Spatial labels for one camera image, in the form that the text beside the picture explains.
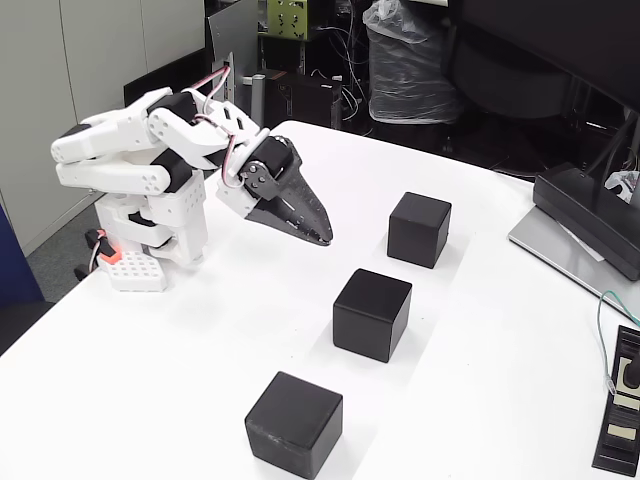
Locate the green perforated plate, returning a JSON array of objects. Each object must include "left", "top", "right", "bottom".
[{"left": 266, "top": 0, "right": 314, "bottom": 40}]

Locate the silver monitor stand base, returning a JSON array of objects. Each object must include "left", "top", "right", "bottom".
[{"left": 507, "top": 204, "right": 640, "bottom": 321}]

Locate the black cube block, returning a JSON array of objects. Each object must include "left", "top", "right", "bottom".
[
  {"left": 386, "top": 191, "right": 453, "bottom": 270},
  {"left": 332, "top": 268, "right": 414, "bottom": 364},
  {"left": 243, "top": 370, "right": 345, "bottom": 480}
]

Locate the grey metal post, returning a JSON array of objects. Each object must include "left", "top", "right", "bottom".
[{"left": 244, "top": 73, "right": 266, "bottom": 129}]

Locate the green cable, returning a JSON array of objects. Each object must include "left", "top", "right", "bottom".
[{"left": 596, "top": 289, "right": 640, "bottom": 394}]

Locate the crumpled white plastic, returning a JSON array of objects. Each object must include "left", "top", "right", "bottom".
[{"left": 604, "top": 170, "right": 640, "bottom": 204}]

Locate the black office chair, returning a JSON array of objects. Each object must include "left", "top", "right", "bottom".
[{"left": 447, "top": 29, "right": 581, "bottom": 166}]

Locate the grey wall cabinet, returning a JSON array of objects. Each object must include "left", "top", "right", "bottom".
[{"left": 0, "top": 0, "right": 206, "bottom": 256}]

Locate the plastic wrapped bin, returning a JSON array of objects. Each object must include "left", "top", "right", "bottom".
[{"left": 362, "top": 0, "right": 461, "bottom": 125}]

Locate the black dock box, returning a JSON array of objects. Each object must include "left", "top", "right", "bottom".
[{"left": 532, "top": 162, "right": 640, "bottom": 281}]

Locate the black equipment box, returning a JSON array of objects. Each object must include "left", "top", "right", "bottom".
[{"left": 263, "top": 72, "right": 344, "bottom": 129}]

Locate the pink white arm cable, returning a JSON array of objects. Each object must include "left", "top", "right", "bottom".
[{"left": 187, "top": 64, "right": 251, "bottom": 190}]

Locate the blue partition panel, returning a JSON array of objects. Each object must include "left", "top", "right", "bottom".
[{"left": 0, "top": 204, "right": 46, "bottom": 306}]

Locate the orange table clamp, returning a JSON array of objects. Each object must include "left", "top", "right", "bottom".
[{"left": 94, "top": 228, "right": 123, "bottom": 266}]

